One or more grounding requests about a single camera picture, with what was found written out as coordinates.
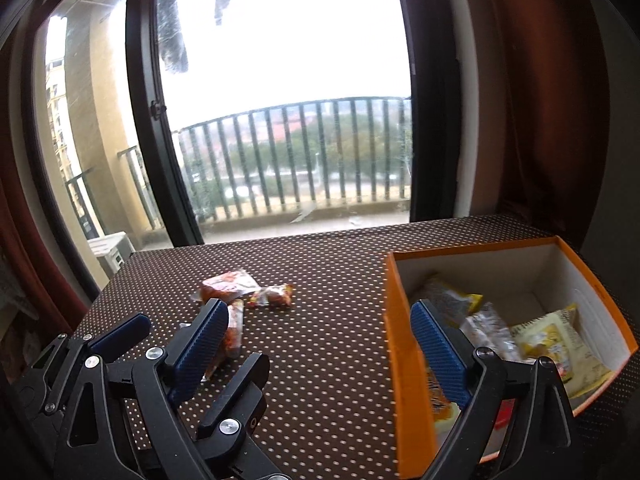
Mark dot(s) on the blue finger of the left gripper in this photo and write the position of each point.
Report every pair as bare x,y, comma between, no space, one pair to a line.
237,411
120,338

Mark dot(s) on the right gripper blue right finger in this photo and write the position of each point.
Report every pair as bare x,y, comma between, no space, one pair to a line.
537,442

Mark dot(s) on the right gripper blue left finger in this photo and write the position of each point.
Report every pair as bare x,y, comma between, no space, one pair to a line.
97,441

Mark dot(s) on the cartoon character small snack pack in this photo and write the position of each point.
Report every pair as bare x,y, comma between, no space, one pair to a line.
445,412

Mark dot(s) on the yellow cartoon snack bag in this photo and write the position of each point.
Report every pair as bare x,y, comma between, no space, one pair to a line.
554,335

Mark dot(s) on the red white snack bag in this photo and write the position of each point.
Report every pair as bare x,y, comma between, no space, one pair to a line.
485,328

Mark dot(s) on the orange cardboard box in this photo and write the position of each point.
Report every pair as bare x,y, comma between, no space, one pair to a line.
521,299

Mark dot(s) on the olive yellow snack bag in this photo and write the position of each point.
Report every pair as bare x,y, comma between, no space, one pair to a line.
453,305

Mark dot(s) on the white air conditioner unit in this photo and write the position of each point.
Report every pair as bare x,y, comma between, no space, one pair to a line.
112,251

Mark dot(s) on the long red white snack stick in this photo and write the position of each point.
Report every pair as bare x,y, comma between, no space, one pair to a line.
230,346

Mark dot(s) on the red brown snack wrapper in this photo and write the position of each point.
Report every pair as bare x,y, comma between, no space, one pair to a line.
226,287

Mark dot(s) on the small wrapped candy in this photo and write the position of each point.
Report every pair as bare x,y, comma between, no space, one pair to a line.
273,296

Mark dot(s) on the brown polka dot tablecloth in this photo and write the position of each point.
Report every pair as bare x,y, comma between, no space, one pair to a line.
330,408

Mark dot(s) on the balcony metal railing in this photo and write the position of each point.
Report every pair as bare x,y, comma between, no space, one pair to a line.
241,168

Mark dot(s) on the red brown curtain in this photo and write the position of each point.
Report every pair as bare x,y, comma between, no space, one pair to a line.
558,105

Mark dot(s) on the black window frame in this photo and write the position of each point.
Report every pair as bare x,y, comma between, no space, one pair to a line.
436,99

